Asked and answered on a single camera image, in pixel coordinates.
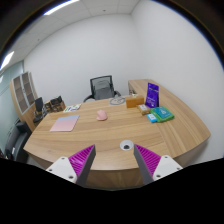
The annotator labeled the dark desk organiser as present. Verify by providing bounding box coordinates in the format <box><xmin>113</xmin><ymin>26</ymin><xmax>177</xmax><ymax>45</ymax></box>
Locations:
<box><xmin>44</xmin><ymin>96</ymin><xmax>65</xmax><ymax>113</ymax></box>

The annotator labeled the small tan box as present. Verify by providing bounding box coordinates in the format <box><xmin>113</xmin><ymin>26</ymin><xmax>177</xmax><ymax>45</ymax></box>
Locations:
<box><xmin>137</xmin><ymin>104</ymin><xmax>150</xmax><ymax>115</ymax></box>

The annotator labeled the colourful paper sheet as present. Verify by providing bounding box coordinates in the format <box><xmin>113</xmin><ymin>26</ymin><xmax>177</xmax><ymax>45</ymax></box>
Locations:
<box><xmin>63</xmin><ymin>104</ymin><xmax>81</xmax><ymax>112</ymax></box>

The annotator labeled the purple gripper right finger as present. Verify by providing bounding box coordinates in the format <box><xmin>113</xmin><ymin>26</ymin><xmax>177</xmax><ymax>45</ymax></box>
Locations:
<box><xmin>134</xmin><ymin>145</ymin><xmax>182</xmax><ymax>185</ymax></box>

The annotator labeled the wooden bookshelf cabinet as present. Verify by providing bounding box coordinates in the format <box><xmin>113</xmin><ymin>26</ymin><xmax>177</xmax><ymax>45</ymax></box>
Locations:
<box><xmin>10</xmin><ymin>72</ymin><xmax>37</xmax><ymax>131</ymax></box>

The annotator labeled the pink blue mouse pad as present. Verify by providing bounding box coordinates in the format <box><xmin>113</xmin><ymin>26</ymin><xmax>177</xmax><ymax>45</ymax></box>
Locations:
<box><xmin>50</xmin><ymin>115</ymin><xmax>79</xmax><ymax>132</ymax></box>

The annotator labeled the round grey coaster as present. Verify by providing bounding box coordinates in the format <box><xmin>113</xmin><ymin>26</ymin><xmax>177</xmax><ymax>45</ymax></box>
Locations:
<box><xmin>109</xmin><ymin>97</ymin><xmax>126</xmax><ymax>106</ymax></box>

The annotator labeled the brown tissue box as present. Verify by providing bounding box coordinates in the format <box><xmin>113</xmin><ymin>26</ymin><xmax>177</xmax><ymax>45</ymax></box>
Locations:
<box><xmin>126</xmin><ymin>96</ymin><xmax>144</xmax><ymax>108</ymax></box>

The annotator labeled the small blue box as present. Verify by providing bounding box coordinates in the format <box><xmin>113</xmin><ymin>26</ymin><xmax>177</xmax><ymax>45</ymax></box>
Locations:
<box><xmin>147</xmin><ymin>114</ymin><xmax>157</xmax><ymax>123</ymax></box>

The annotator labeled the black leather chair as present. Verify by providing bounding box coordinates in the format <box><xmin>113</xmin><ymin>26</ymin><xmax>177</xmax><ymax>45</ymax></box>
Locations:
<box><xmin>5</xmin><ymin>122</ymin><xmax>32</xmax><ymax>163</ymax></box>

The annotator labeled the white desk cable grommet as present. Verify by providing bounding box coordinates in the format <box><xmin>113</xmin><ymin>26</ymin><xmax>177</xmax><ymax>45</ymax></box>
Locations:
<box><xmin>120</xmin><ymin>140</ymin><xmax>134</xmax><ymax>151</ymax></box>

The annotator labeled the black mesh office chair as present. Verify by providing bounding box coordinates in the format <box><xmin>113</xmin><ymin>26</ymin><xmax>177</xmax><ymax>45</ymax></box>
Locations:
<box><xmin>84</xmin><ymin>75</ymin><xmax>120</xmax><ymax>102</ymax></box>

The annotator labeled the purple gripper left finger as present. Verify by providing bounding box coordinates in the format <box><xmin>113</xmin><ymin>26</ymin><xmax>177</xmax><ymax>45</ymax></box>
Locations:
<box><xmin>47</xmin><ymin>145</ymin><xmax>96</xmax><ymax>186</ymax></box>

